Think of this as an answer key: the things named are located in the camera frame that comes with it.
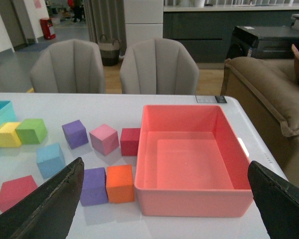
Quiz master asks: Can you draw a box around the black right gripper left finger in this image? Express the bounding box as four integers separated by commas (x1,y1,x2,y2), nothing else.
0,157,84,239

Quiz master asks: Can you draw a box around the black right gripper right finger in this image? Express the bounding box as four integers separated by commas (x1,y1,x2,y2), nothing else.
248,161,299,239

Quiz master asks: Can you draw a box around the blue foam cube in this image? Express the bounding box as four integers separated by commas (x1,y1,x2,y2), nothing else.
36,143,65,179

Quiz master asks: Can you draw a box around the red foam cube centre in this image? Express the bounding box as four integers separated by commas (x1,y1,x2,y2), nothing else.
0,175,38,213

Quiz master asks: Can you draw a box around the purple foam cube near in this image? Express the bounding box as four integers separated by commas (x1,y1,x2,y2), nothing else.
80,167,108,207

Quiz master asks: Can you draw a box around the purple foam cube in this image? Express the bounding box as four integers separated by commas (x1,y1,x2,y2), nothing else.
62,119,89,149
80,167,108,207

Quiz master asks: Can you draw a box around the orange foam cube right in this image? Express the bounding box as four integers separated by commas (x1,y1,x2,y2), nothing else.
106,164,135,204

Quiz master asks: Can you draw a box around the green foam cube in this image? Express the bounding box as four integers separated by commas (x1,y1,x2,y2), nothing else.
15,119,47,144

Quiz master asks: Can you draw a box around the purple foam cube far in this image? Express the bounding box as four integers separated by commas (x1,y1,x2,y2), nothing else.
62,119,89,149

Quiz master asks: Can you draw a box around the yellow foam cube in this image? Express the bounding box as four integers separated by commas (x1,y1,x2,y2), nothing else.
0,122,21,148

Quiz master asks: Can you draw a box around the pink foam cube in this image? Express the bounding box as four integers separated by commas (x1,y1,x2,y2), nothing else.
89,124,119,156

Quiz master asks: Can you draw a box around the pink plastic bin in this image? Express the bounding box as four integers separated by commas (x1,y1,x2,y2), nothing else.
134,105,253,218

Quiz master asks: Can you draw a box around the dark red foam cube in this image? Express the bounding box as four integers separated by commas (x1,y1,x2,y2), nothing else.
120,128,141,156

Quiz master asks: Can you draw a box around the brown sofa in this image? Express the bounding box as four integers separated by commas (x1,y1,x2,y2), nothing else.
221,57,299,187

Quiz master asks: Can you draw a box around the table label sticker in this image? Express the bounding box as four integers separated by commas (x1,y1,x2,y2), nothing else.
195,95,227,104

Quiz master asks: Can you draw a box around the grey chair left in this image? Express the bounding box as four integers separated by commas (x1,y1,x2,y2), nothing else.
30,39,106,94

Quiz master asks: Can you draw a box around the grey chair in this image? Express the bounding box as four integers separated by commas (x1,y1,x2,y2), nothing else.
30,39,106,94
120,38,199,95

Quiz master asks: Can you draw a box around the striped woven basket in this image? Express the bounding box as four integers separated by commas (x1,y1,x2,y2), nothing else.
98,34,121,66

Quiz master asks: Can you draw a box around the grey chair right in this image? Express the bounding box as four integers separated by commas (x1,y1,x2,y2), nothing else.
120,38,199,95

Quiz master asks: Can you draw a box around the red fire extinguisher box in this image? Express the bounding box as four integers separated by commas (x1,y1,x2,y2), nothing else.
40,18,56,40

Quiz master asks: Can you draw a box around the dark grey cabinet counter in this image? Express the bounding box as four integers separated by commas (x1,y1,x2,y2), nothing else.
163,3,299,63

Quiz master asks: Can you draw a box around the grey curtain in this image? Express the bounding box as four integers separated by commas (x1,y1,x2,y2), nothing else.
83,0,127,56

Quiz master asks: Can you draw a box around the white pillar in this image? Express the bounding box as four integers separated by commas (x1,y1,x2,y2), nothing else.
124,0,163,47

